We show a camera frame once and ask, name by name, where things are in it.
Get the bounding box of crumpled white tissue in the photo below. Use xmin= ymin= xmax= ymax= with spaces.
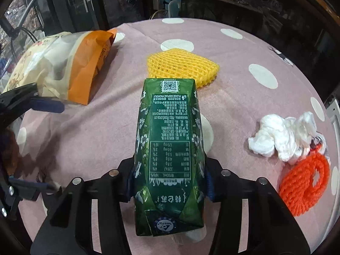
xmin=248 ymin=112 xmax=318 ymax=165

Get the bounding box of orange and beige paper bag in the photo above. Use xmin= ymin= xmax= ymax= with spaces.
xmin=1 ymin=28 xmax=118 ymax=105

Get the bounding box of pink polka-dot tablecloth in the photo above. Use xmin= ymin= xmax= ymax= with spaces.
xmin=14 ymin=17 xmax=338 ymax=255

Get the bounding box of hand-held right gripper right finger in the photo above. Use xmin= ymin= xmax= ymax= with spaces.
xmin=203 ymin=157 xmax=310 ymax=255

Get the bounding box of yellow foam net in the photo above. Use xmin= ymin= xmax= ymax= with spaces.
xmin=147 ymin=48 xmax=220 ymax=89

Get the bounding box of orange foam net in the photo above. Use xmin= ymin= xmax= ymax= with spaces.
xmin=279 ymin=151 xmax=330 ymax=217

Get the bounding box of green drink carton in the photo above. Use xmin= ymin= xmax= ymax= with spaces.
xmin=133 ymin=78 xmax=208 ymax=245

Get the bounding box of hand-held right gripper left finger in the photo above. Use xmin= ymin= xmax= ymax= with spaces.
xmin=30 ymin=157 xmax=136 ymax=255

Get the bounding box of wooden counter shelf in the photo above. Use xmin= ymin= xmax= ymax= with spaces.
xmin=276 ymin=0 xmax=340 ymax=24

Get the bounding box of white drawer cabinet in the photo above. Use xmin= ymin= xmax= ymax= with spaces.
xmin=325 ymin=96 xmax=340 ymax=139

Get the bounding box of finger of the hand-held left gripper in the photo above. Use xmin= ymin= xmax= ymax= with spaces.
xmin=0 ymin=165 xmax=61 ymax=220
xmin=0 ymin=83 xmax=65 ymax=128

